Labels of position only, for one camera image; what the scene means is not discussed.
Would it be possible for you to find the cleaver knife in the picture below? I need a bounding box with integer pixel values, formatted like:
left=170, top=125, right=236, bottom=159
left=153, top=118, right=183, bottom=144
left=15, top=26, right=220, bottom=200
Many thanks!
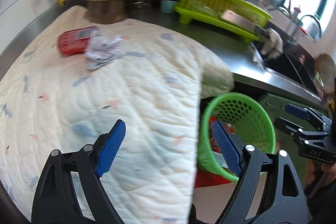
left=220, top=10, right=270, bottom=39

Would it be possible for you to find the steel pot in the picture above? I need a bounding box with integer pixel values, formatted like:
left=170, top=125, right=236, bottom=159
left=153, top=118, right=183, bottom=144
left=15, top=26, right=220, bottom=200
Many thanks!
left=85, top=0, right=129, bottom=24

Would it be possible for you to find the green mesh trash basket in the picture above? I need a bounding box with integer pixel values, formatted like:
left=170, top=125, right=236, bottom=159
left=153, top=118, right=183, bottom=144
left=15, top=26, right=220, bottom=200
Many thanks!
left=197, top=92, right=276, bottom=182

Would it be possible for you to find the steel sink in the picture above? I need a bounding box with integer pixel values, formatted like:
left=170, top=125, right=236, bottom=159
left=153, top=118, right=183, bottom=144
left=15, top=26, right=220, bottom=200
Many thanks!
left=251, top=42, right=323, bottom=102

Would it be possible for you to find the teal cup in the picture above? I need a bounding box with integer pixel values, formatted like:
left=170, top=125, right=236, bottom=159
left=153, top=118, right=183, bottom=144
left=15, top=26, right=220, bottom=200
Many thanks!
left=160, top=0, right=177, bottom=14

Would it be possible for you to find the crumpled silver foil wrapper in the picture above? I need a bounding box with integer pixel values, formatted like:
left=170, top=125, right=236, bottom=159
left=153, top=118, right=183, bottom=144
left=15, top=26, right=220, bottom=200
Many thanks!
left=84, top=26, right=122, bottom=71

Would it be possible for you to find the person's right hand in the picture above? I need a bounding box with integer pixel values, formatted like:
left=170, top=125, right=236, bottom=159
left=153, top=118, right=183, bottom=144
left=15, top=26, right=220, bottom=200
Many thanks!
left=305, top=160, right=336, bottom=186

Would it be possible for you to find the white dish rag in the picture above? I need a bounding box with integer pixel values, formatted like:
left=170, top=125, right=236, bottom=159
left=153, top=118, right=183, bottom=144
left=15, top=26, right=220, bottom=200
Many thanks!
left=260, top=28, right=284, bottom=60

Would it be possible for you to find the sink faucet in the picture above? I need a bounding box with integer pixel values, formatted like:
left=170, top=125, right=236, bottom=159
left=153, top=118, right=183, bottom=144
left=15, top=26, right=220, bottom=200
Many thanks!
left=300, top=15, right=322, bottom=42

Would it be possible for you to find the red and white carton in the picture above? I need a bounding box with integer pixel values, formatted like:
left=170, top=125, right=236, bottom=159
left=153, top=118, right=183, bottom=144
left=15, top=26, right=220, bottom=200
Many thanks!
left=57, top=26, right=97, bottom=56

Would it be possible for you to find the white quilted cloth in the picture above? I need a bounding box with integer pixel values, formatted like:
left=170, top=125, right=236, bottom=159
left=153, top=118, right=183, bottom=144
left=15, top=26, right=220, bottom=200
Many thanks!
left=1, top=6, right=234, bottom=223

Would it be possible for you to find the green dish rack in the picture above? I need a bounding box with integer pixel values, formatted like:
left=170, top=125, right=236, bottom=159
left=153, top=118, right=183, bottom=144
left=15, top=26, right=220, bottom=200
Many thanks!
left=174, top=0, right=272, bottom=44

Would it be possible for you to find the red plastic pizza cup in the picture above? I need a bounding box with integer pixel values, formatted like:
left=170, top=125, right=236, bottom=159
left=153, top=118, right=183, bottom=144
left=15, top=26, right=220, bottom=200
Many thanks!
left=209, top=116, right=234, bottom=154

